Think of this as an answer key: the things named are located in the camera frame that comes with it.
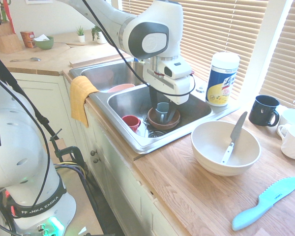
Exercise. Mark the green bowl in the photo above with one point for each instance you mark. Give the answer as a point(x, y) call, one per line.
point(45, 44)

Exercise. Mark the yellow dish towel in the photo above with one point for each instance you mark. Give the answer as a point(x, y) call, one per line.
point(78, 98)

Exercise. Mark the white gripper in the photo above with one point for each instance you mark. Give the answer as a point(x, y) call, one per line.
point(179, 89)

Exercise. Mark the black mug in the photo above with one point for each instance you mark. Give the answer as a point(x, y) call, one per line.
point(260, 110)

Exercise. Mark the white ribbed mug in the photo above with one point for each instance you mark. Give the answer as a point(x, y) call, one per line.
point(293, 145)

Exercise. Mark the black metal clamp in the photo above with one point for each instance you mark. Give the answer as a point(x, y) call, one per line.
point(72, 150)

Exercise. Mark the blue-grey mug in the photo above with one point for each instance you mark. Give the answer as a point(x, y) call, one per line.
point(162, 108)

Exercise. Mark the cream kitchen cabinet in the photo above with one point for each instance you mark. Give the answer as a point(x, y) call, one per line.
point(113, 167)

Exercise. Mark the wooden knife block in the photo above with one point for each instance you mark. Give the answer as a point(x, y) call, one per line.
point(5, 37)

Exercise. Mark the white plain cup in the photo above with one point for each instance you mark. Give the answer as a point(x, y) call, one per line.
point(292, 116)

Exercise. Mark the small spiky potted plant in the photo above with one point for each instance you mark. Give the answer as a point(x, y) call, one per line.
point(80, 37)

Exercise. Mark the red cup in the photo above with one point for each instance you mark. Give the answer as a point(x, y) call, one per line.
point(130, 120)

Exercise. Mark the white crumpled paper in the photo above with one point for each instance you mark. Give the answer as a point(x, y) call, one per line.
point(41, 38)

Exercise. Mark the orange cardboard box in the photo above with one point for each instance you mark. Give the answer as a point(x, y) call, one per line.
point(27, 39)

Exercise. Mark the disinfecting wipes canister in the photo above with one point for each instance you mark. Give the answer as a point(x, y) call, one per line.
point(221, 83)

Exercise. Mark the stainless steel double sink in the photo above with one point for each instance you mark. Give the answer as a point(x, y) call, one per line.
point(127, 98)

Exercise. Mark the wide beige window blind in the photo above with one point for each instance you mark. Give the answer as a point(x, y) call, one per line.
point(211, 24)

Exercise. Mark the metal fork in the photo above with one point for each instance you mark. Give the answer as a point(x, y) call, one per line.
point(146, 121)

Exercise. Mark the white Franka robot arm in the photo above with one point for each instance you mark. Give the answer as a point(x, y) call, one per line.
point(147, 22)

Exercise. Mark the pink plate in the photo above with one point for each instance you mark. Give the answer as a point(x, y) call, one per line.
point(121, 88)

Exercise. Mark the narrow beige window blind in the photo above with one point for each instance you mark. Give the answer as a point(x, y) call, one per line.
point(287, 61)

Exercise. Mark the teal plastic serrated knife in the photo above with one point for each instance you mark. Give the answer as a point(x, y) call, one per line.
point(273, 196)

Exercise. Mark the cream ceramic bowl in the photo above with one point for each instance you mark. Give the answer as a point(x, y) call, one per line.
point(206, 147)

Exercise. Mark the metal spoon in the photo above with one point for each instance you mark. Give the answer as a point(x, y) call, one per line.
point(35, 59)

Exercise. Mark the metal sink drain strainer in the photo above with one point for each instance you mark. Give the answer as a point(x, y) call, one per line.
point(156, 134)

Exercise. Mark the trailing potted plant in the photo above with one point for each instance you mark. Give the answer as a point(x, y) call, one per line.
point(100, 37)

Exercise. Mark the brown bowl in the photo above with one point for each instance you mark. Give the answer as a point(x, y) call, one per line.
point(162, 125)

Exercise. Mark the metal sink hole cap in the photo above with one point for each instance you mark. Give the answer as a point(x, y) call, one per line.
point(200, 90)

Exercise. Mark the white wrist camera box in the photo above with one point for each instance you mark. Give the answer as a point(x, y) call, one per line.
point(180, 69)

